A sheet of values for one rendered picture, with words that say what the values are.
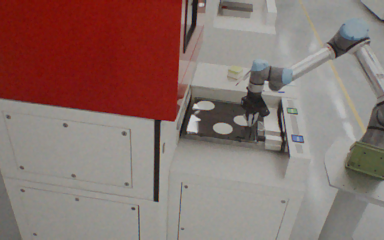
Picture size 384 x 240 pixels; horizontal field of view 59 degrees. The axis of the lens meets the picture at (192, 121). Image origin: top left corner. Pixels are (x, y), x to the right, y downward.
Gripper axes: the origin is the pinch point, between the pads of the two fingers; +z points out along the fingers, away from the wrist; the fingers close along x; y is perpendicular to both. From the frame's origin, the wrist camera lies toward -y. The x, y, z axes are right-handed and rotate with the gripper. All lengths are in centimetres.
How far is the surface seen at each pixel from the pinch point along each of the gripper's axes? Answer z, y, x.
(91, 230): 35, -5, 87
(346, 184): 9, -47, -23
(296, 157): -4.6, -34.0, 0.2
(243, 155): 9.3, -10.0, 10.1
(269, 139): 0.5, -12.9, -2.0
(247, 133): 1.4, -3.4, 4.7
